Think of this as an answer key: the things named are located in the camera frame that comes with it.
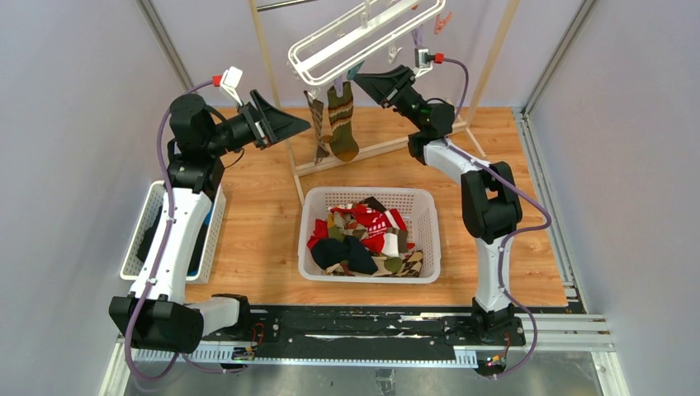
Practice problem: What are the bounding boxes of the orange hanger clip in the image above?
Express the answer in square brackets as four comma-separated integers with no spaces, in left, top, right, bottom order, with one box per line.
[433,12,453,35]

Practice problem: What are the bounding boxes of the white laundry basket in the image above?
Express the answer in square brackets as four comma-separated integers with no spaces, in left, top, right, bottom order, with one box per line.
[120,181,226,285]
[298,186,442,285]

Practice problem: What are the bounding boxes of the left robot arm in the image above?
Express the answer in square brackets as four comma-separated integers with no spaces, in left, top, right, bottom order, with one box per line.
[109,90,310,354]

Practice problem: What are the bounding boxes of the white left laundry basket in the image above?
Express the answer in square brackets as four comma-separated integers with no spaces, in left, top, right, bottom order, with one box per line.
[120,181,226,285]

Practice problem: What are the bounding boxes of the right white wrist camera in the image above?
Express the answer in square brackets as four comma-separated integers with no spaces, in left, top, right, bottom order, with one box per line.
[413,48,435,78]

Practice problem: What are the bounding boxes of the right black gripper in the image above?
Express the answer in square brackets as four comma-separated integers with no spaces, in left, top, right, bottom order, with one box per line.
[352,66,427,133]

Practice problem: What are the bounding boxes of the pile of colourful socks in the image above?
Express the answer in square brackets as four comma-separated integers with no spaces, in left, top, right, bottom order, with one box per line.
[302,196,423,278]

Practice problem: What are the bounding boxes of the teal hanger clip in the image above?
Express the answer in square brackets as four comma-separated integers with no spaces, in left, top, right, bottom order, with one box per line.
[347,61,364,81]

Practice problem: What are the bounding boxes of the wooden clothes rack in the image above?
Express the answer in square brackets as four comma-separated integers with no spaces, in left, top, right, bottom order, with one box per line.
[248,1,521,204]

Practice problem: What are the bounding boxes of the white centre laundry basket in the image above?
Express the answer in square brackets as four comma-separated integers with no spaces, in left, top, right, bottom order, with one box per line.
[298,186,442,285]

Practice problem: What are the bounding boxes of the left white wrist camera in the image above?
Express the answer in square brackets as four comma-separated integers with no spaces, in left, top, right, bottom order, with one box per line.
[219,66,244,107]

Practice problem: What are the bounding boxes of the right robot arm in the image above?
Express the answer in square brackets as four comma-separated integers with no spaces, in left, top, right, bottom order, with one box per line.
[354,66,523,344]

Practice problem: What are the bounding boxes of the white plastic clip hanger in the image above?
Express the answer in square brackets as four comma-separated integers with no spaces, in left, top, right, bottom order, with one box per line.
[287,0,446,87]

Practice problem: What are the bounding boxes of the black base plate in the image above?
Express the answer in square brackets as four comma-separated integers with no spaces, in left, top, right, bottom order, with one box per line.
[204,305,526,362]

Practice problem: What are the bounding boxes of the dark clothes in left basket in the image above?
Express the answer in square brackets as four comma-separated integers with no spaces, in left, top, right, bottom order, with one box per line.
[136,205,213,276]

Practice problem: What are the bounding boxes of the brown striped sock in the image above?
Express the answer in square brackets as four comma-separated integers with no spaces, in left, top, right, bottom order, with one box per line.
[304,90,330,165]

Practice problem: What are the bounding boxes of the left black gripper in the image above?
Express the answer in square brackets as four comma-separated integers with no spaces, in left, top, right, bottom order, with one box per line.
[206,90,310,158]

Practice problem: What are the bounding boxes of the purple hanger clip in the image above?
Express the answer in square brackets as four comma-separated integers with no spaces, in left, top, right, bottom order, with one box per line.
[333,77,344,97]
[411,26,425,50]

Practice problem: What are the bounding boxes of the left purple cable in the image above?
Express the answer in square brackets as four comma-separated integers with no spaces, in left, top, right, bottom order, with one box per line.
[124,75,247,383]

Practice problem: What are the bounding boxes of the olive green striped sock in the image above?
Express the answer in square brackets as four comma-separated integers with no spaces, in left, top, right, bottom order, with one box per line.
[327,81,359,163]

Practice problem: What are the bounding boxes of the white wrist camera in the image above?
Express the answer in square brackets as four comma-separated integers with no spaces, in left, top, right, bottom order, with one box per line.
[219,66,244,107]
[413,48,435,78]

